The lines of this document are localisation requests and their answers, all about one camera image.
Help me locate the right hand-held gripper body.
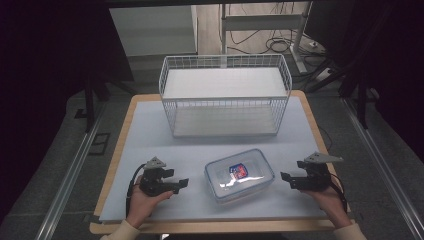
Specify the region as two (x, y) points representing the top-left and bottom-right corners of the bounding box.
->
(296, 151), (344, 193)

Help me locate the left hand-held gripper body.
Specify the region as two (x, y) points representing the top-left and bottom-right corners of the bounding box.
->
(138, 156), (175, 197)

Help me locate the clear plastic food container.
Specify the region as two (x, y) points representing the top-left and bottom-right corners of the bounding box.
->
(203, 148), (276, 205)

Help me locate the white wire basket rack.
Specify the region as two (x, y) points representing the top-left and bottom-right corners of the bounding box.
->
(158, 53), (294, 139)

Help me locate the person's left hand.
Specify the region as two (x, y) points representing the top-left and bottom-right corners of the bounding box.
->
(125, 175), (175, 230)

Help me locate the person's right hand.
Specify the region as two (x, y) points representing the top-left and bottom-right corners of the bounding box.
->
(301, 181), (353, 230)

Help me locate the pale blue table mat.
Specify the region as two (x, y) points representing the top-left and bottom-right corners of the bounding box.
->
(98, 95), (330, 224)

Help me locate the wooden table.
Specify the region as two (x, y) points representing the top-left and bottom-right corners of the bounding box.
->
(89, 89), (356, 235)

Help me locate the black stand leg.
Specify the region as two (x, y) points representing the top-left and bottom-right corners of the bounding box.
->
(305, 58), (372, 131)
(82, 75), (112, 134)

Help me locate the white power strip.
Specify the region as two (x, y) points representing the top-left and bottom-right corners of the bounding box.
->
(312, 67), (332, 83)

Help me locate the grey cabinet panel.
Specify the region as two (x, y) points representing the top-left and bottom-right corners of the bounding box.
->
(109, 4), (199, 57)

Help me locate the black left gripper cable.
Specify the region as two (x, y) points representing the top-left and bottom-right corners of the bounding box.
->
(125, 162), (148, 218)

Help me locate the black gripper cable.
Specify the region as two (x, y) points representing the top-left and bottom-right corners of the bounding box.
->
(329, 172), (350, 214)
(125, 162), (148, 218)

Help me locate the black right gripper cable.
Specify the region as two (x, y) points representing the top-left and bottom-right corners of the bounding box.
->
(329, 172), (350, 214)

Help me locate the aluminium floor rail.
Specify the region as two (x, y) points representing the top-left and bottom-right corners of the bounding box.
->
(34, 102), (108, 240)
(341, 97), (424, 240)

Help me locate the tangle of black floor cables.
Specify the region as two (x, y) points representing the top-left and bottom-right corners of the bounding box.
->
(229, 2), (334, 84)

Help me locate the white metal desk frame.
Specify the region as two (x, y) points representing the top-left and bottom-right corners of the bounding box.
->
(219, 0), (315, 75)

